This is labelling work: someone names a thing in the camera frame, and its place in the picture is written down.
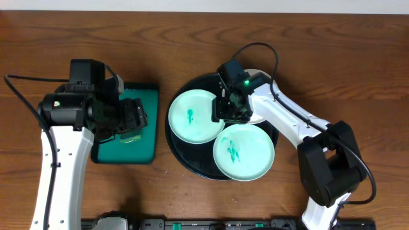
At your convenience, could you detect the green yellow sponge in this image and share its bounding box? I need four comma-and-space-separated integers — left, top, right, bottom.
120, 129, 142, 143

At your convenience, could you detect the white plate green stain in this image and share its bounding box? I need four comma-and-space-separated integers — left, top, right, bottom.
244, 68, 274, 125

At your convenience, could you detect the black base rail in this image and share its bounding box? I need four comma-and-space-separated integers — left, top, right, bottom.
128, 218, 377, 230

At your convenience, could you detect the black rectangular tray green water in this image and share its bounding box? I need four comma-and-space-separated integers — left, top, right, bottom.
91, 82, 159, 164

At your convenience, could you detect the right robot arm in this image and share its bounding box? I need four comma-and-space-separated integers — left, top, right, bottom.
212, 59, 368, 229

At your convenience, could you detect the light green plate front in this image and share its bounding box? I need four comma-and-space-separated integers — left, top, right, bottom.
213, 125, 275, 181

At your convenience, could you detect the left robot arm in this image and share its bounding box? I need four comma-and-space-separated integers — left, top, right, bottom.
30, 59, 148, 229

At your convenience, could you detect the light green plate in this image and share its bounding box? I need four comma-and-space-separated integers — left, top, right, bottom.
213, 125, 275, 181
168, 89, 225, 144

